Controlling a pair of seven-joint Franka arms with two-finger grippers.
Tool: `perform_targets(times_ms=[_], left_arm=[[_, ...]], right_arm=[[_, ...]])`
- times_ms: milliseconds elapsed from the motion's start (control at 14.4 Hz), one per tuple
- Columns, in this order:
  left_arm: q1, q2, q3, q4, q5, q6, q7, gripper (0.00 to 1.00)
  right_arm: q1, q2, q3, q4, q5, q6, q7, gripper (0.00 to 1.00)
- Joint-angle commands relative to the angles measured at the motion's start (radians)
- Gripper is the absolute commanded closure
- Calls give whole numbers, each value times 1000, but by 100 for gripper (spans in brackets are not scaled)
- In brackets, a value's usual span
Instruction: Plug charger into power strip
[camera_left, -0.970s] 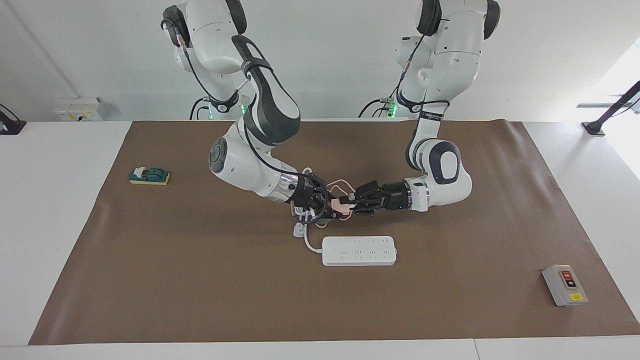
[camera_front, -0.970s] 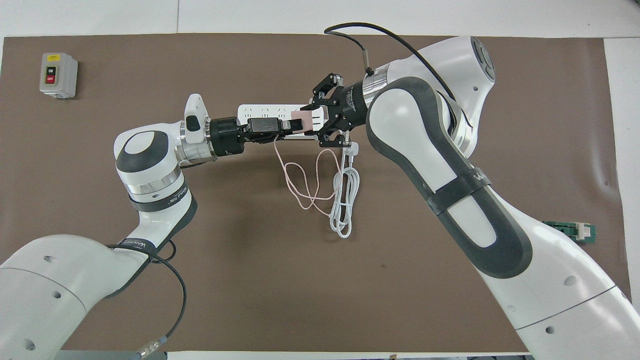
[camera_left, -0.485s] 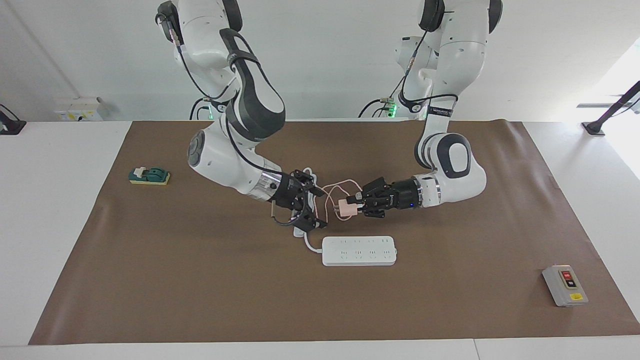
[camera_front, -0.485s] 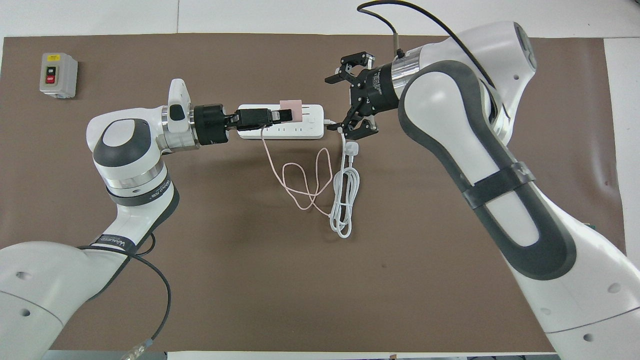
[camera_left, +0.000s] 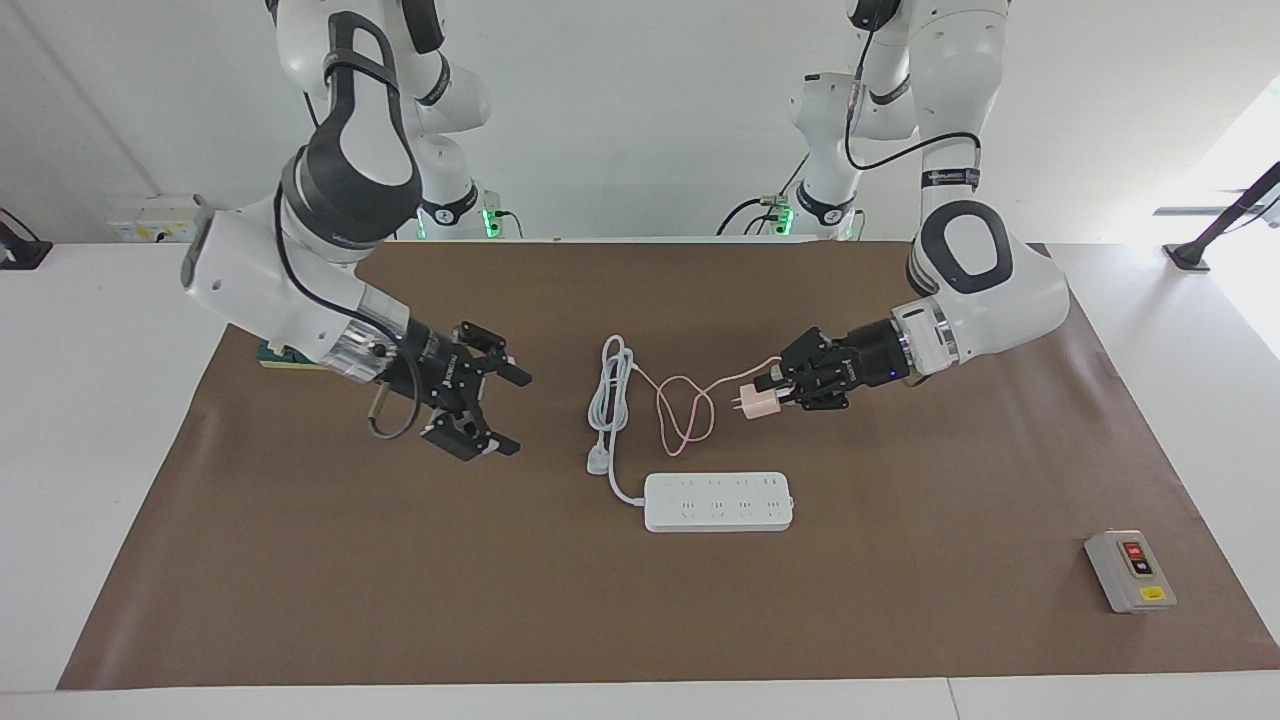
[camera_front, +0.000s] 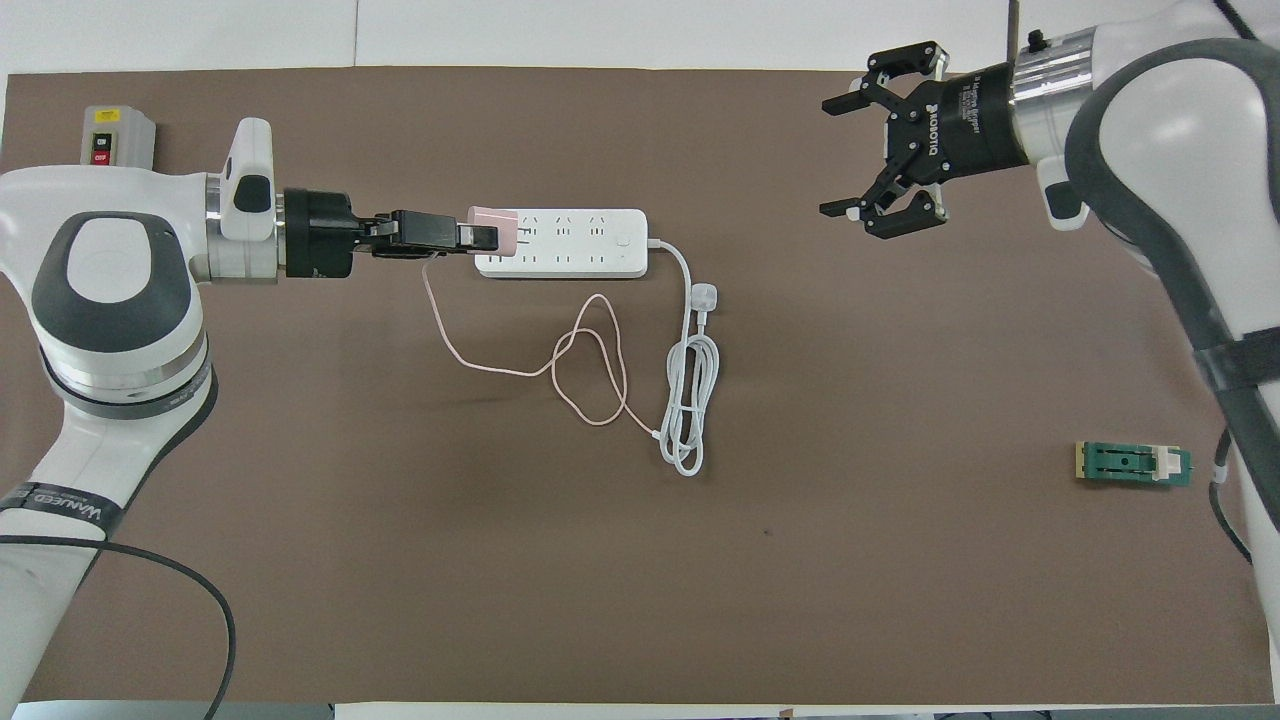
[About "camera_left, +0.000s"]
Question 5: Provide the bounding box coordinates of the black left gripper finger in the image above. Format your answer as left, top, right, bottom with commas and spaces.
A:
756, 326, 829, 393
775, 384, 851, 414

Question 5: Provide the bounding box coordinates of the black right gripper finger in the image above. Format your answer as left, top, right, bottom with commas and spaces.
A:
452, 321, 534, 389
419, 408, 522, 464

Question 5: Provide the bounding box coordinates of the white power strip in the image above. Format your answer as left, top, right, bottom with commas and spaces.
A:
643, 472, 796, 533

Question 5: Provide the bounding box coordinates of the brown table mat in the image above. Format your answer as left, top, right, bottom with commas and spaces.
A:
57, 240, 1280, 691

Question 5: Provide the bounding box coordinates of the grey push button box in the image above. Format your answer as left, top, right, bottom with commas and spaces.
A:
1084, 529, 1178, 615

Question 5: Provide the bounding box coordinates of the black metal stand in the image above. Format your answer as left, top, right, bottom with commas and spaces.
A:
1163, 160, 1280, 273

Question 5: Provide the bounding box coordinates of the black table clamp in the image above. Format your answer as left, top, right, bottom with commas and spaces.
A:
0, 207, 53, 271

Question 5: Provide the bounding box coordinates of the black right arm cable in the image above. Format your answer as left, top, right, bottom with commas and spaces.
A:
272, 170, 423, 442

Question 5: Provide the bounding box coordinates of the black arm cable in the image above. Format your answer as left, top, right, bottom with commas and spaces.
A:
272, 170, 423, 442
843, 0, 979, 173

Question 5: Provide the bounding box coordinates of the white power strip cord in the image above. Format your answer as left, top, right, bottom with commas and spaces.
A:
585, 335, 647, 507

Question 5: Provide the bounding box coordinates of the black base cable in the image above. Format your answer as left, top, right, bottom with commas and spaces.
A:
715, 180, 793, 238
480, 193, 523, 241

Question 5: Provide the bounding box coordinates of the green knife switch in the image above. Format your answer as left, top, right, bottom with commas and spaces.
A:
257, 342, 331, 372

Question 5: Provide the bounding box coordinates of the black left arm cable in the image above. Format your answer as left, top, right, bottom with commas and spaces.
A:
843, 0, 979, 173

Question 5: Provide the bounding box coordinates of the white wall outlet box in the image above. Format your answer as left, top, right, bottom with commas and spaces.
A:
108, 195, 201, 243

